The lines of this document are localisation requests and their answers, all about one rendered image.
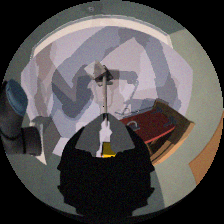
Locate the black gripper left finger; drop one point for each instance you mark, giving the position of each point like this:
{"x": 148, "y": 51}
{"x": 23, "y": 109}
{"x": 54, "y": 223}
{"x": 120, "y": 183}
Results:
{"x": 85, "y": 139}

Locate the brown wooden cabinet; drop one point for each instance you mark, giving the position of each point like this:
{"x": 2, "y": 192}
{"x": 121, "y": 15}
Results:
{"x": 153, "y": 124}

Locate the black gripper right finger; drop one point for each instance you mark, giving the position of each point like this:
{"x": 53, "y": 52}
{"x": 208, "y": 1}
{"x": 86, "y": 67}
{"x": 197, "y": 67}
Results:
{"x": 124, "y": 139}

